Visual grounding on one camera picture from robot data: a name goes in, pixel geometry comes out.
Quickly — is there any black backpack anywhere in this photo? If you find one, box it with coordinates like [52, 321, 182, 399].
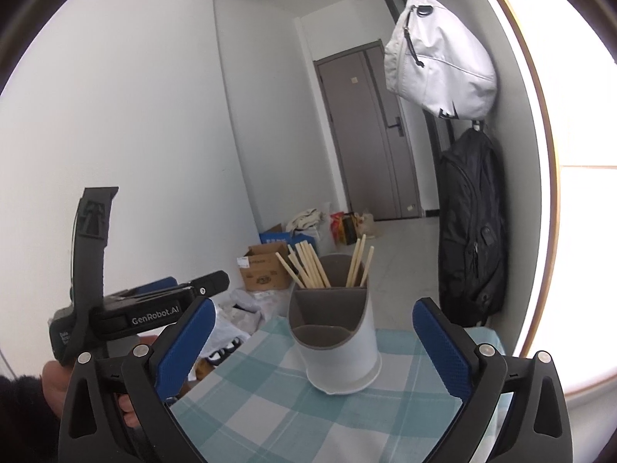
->
[437, 128, 509, 328]

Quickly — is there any person's left hand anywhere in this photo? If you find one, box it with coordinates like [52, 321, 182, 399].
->
[41, 361, 143, 429]

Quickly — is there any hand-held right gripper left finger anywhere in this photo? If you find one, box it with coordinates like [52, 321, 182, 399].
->
[57, 296, 216, 463]

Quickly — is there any teal checkered tablecloth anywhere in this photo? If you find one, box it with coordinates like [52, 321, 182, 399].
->
[169, 316, 507, 463]

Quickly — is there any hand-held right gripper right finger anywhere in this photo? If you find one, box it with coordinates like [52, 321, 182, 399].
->
[413, 296, 575, 463]

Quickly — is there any bundle of bamboo chopsticks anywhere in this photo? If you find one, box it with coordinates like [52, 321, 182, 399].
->
[275, 234, 375, 290]

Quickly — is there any beige plastic bag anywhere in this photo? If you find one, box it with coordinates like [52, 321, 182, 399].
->
[356, 210, 377, 239]

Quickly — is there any cream canvas tote bag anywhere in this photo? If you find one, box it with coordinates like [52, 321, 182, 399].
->
[287, 208, 325, 235]

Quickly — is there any white grey utensil holder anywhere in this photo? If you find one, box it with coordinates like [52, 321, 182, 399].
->
[287, 253, 383, 395]

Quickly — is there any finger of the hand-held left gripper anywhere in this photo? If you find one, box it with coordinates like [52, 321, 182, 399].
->
[137, 271, 231, 297]
[103, 276, 179, 300]

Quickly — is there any bright window gold frame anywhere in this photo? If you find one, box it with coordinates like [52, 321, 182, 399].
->
[475, 0, 617, 396]

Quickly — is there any white plastic bags heap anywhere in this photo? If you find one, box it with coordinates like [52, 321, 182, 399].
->
[193, 287, 290, 362]

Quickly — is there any brown cardboard box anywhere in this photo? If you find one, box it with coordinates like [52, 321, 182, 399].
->
[236, 243, 297, 291]

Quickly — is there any blue cardboard box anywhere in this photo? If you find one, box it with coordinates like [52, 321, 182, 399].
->
[259, 231, 319, 252]

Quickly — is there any grey entrance door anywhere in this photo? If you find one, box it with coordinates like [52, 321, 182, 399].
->
[313, 44, 420, 223]

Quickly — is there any white shoulder bag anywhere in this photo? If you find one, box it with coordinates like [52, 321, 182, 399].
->
[384, 0, 497, 120]

